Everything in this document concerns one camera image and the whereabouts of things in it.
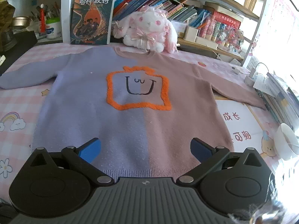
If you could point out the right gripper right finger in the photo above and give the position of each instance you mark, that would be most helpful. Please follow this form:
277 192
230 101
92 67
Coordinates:
210 158

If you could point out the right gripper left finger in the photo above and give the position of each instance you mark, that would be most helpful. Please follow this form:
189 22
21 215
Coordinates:
81 158

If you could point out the purple and pink sweater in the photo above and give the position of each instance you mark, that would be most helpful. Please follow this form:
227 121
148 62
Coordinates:
144 108

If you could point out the white ceramic bowl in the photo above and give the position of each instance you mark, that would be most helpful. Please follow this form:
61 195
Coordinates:
285 142

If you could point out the white power strip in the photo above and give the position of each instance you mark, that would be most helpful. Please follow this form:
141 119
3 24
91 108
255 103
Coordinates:
249 81

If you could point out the white charger plug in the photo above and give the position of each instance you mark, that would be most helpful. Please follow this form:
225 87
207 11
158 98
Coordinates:
252 73

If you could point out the white pen holder box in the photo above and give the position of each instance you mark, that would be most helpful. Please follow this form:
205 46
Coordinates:
191 34

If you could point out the white green lid jar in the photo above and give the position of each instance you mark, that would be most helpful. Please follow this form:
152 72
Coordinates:
53 28

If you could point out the white pink plush bunny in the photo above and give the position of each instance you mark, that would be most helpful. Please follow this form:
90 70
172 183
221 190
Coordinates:
147 29

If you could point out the Harry Potter book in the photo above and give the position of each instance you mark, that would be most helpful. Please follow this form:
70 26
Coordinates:
91 22

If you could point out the metal round tin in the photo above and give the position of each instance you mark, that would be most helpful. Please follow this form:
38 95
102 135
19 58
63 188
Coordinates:
20 22

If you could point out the row of standing books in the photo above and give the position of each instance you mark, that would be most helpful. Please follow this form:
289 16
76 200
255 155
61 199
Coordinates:
176 10

